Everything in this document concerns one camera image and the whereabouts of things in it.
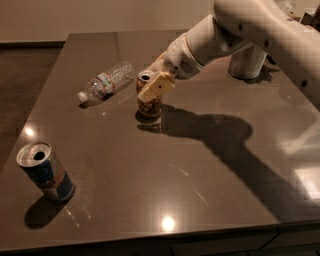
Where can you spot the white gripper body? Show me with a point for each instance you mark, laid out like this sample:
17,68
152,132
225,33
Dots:
179,59

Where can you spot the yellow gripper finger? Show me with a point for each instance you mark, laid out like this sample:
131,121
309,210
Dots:
158,64
155,84

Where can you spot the orange soda can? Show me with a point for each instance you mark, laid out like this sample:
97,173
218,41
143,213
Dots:
150,109

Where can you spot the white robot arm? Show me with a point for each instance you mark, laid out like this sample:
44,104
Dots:
236,24

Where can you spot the blue silver energy drink can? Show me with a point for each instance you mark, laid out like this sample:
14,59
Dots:
38,161

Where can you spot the clear plastic water bottle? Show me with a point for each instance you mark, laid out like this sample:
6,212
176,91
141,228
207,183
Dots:
107,82

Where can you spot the grey metal bucket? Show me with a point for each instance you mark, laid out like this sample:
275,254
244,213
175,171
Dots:
247,64

